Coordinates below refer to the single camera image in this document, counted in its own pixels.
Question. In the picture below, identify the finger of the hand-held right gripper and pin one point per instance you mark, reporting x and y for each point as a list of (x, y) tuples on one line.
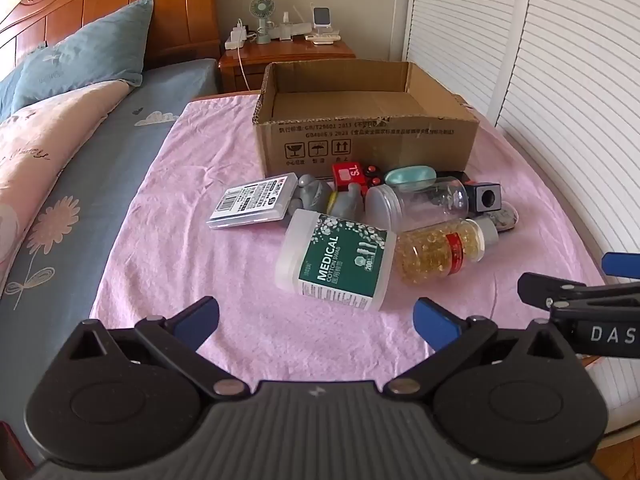
[(542, 287), (620, 264)]

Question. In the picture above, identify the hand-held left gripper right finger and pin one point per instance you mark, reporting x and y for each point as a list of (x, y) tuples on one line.
[(435, 322)]

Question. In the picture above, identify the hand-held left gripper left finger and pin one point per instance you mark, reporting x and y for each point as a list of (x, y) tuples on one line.
[(197, 322)]

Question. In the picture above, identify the yellow capsule bottle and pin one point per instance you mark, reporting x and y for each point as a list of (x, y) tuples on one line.
[(430, 255)]

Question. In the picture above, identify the black cube block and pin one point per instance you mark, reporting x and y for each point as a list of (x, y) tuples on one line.
[(482, 197)]

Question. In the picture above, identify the white cotton swab container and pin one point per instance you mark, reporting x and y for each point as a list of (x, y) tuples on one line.
[(340, 260)]

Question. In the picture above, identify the clear plastic jar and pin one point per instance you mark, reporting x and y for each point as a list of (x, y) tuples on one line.
[(415, 205)]

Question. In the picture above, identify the clear plastic card case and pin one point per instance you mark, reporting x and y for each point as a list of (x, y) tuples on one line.
[(250, 200)]

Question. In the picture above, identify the grey elephant figurine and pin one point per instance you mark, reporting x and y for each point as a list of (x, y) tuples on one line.
[(315, 192)]

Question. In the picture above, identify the cardboard box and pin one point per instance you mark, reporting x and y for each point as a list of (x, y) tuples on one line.
[(375, 140)]

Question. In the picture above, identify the pink cloth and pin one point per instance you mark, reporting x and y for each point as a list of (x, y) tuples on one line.
[(200, 260)]

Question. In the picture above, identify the clear correction tape dispenser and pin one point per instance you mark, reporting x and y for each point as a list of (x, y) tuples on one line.
[(505, 217)]

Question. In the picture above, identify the teal oval case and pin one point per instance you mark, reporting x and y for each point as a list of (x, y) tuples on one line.
[(410, 176)]

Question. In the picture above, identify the white louvered door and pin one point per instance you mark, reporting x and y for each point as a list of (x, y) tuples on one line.
[(575, 110), (460, 35)]

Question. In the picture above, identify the red toy robot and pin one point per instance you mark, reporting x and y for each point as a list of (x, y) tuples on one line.
[(347, 172)]

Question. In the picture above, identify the grey-blue floral bed sheet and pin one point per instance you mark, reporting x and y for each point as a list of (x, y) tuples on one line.
[(100, 170)]

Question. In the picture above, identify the pink floral pillow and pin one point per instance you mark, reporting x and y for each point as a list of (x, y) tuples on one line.
[(40, 135)]

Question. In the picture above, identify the wooden nightstand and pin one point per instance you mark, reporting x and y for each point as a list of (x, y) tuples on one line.
[(300, 57)]

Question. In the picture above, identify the white power strip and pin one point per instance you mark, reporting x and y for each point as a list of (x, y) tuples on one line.
[(237, 37)]

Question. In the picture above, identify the blue pillow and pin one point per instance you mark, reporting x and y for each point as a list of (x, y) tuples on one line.
[(90, 55)]

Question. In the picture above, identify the white remote control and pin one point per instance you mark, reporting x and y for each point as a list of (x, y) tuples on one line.
[(324, 40)]

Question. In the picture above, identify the clear spray bottle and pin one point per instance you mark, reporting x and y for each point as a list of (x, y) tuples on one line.
[(286, 27)]

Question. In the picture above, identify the small green desk fan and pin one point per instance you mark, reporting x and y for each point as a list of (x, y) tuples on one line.
[(261, 12)]

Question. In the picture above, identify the white phone stand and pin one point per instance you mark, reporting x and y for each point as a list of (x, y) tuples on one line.
[(321, 19)]

